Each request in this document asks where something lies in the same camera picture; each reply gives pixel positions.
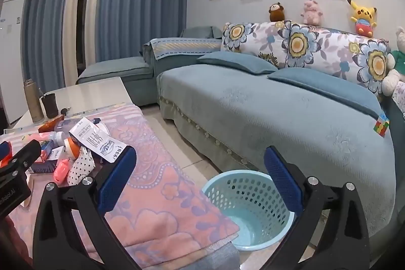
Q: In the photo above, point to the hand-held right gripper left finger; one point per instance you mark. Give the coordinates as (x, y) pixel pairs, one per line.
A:
(115, 181)

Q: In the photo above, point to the yellow plush toy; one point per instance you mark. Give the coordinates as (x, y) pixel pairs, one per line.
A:
(362, 17)

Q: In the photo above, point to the white coffee table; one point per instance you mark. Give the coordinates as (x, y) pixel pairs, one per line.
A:
(88, 96)

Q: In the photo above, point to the pink plush toy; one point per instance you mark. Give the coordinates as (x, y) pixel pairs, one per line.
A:
(311, 12)

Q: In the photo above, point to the striped teal armrest towel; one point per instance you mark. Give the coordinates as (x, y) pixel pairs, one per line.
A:
(183, 47)

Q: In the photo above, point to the white refrigerator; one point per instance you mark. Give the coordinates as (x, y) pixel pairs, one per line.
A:
(11, 61)

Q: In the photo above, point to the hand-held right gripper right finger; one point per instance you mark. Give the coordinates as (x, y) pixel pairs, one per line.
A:
(281, 178)

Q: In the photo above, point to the light blue small box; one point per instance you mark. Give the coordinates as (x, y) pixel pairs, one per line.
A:
(47, 148)

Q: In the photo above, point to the white printed paper label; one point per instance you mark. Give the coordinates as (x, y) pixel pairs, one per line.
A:
(95, 140)

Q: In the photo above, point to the teal corner sofa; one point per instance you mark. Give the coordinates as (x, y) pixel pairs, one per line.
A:
(117, 70)

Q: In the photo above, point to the colourful puzzle cube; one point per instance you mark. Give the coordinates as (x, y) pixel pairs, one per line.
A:
(381, 126)

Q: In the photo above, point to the orange snack packet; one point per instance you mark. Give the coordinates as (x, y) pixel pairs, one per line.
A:
(52, 124)

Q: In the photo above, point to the white bottle with orange cap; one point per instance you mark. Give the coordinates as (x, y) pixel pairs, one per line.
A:
(72, 148)

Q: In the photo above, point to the pink floral blanket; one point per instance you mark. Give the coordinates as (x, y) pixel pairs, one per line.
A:
(164, 200)

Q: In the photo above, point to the blue pillow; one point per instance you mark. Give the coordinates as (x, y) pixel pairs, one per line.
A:
(322, 86)
(237, 62)

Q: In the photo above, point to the dark blue small box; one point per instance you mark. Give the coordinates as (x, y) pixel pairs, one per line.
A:
(42, 167)

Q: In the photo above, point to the white sheer curtain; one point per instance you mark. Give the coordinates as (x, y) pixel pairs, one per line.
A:
(71, 20)

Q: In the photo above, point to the blue curtain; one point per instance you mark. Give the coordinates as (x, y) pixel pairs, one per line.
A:
(47, 20)
(142, 4)

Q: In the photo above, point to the teal quilted sofa cover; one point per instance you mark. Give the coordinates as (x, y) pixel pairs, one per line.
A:
(253, 115)

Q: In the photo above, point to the polka dot cloth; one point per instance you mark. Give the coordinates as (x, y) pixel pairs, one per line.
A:
(79, 167)

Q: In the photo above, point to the light blue plastic basket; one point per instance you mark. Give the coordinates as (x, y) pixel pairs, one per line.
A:
(253, 225)

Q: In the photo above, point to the person's left forearm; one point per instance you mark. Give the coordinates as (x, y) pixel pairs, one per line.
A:
(12, 244)

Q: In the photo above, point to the dark brown cup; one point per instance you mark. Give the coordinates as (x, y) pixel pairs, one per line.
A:
(50, 105)

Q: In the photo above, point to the clear bottle with blue cap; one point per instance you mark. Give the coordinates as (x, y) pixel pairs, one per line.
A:
(68, 125)

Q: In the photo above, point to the salmon pink plastic piece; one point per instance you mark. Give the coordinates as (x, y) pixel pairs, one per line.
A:
(61, 172)

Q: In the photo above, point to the white teddy bear green shirt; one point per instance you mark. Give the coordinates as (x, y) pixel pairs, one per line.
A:
(395, 61)

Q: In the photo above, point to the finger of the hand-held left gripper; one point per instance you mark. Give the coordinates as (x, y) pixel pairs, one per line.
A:
(4, 150)
(28, 151)

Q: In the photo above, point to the metal thermos flask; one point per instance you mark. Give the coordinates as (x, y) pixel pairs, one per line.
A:
(34, 102)

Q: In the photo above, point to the pink plastic bottle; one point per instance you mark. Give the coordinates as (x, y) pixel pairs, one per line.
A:
(41, 138)

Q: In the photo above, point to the brown monkey plush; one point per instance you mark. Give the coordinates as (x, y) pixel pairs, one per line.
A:
(277, 12)

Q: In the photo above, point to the bunch of keys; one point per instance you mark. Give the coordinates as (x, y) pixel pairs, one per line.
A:
(65, 111)

